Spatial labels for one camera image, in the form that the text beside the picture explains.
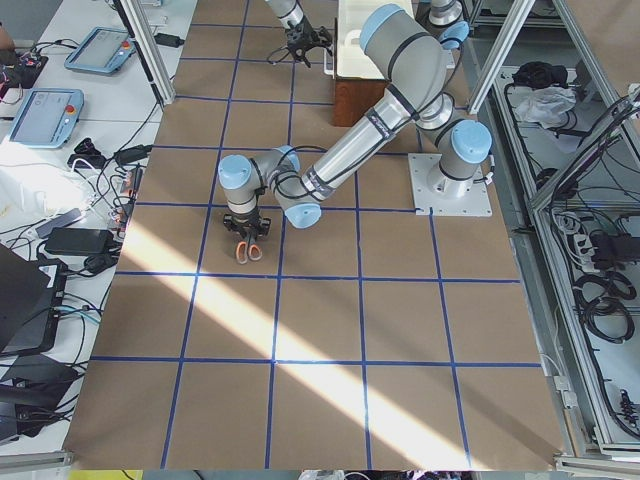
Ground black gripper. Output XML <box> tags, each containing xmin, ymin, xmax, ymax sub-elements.
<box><xmin>223</xmin><ymin>214</ymin><xmax>271</xmax><ymax>248</ymax></box>
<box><xmin>285</xmin><ymin>27</ymin><xmax>333</xmax><ymax>68</ymax></box>

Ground orange grey scissors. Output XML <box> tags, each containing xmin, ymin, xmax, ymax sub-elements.
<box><xmin>235</xmin><ymin>234</ymin><xmax>263</xmax><ymax>265</ymax></box>

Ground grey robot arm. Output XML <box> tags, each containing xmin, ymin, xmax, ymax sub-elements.
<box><xmin>218</xmin><ymin>3</ymin><xmax>492</xmax><ymax>250</ymax></box>
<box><xmin>267</xmin><ymin>0</ymin><xmax>333</xmax><ymax>68</ymax></box>

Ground brown wooden drawer cabinet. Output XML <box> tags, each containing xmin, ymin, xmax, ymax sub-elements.
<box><xmin>332</xmin><ymin>77</ymin><xmax>388</xmax><ymax>127</ymax></box>

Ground white plastic tray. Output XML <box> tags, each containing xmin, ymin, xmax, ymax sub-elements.
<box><xmin>324</xmin><ymin>0</ymin><xmax>414</xmax><ymax>80</ymax></box>

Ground black power adapter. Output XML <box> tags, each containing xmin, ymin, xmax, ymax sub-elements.
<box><xmin>44</xmin><ymin>227</ymin><xmax>114</xmax><ymax>256</ymax></box>

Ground blue teach pendant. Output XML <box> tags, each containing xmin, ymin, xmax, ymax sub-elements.
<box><xmin>64</xmin><ymin>27</ymin><xmax>136</xmax><ymax>75</ymax></box>
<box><xmin>7</xmin><ymin>88</ymin><xmax>84</xmax><ymax>149</ymax></box>

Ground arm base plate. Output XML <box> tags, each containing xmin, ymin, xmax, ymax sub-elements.
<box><xmin>408</xmin><ymin>153</ymin><xmax>493</xmax><ymax>217</ymax></box>

